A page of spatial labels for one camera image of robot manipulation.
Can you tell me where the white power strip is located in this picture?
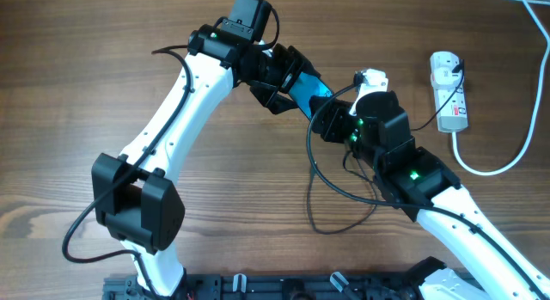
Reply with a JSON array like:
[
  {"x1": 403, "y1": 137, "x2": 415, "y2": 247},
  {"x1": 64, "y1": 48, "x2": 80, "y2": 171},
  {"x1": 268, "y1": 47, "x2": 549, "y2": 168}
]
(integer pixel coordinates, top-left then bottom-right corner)
[{"x1": 430, "y1": 51, "x2": 468, "y2": 133}]

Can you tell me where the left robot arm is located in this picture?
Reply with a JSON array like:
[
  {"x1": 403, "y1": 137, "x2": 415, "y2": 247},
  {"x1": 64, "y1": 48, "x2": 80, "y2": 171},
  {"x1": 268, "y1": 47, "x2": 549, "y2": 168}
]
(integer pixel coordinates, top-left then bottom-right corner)
[{"x1": 92, "y1": 0, "x2": 328, "y2": 299}]

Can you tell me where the white power strip cord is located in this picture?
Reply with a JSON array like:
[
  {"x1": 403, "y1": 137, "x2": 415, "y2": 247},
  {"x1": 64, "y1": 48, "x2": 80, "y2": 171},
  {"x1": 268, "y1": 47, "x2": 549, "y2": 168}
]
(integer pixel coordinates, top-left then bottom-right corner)
[{"x1": 450, "y1": 0, "x2": 550, "y2": 177}]

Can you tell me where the white USB charger plug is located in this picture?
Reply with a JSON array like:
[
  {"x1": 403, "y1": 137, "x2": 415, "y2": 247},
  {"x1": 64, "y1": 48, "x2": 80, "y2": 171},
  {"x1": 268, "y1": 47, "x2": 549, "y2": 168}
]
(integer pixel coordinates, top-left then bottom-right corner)
[{"x1": 431, "y1": 66, "x2": 461, "y2": 89}]

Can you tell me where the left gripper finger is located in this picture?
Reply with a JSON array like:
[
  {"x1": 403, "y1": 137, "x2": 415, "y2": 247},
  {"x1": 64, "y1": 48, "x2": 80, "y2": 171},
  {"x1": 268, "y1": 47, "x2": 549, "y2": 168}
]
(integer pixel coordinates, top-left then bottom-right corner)
[
  {"x1": 288, "y1": 46, "x2": 321, "y2": 77},
  {"x1": 250, "y1": 87, "x2": 297, "y2": 115}
]

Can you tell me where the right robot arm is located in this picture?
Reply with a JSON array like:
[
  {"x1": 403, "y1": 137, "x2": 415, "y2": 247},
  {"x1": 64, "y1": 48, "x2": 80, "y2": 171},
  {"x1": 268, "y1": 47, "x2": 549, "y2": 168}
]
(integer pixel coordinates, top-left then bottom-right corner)
[{"x1": 307, "y1": 92, "x2": 549, "y2": 299}]

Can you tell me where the black USB charging cable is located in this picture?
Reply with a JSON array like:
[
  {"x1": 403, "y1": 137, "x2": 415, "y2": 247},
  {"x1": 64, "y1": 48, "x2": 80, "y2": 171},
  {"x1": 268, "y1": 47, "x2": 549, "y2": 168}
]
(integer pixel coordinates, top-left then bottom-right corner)
[{"x1": 305, "y1": 60, "x2": 466, "y2": 236}]

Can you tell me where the Galaxy S25 smartphone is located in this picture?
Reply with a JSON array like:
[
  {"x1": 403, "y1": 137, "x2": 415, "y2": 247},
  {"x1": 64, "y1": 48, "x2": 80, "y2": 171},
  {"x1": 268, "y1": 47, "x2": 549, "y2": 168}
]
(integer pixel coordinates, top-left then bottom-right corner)
[{"x1": 288, "y1": 72, "x2": 333, "y2": 119}]

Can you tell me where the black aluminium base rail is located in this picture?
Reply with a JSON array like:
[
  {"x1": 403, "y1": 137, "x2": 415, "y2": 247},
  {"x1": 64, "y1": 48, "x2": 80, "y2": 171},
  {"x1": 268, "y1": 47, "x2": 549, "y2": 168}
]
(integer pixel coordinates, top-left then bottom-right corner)
[{"x1": 101, "y1": 272, "x2": 431, "y2": 300}]

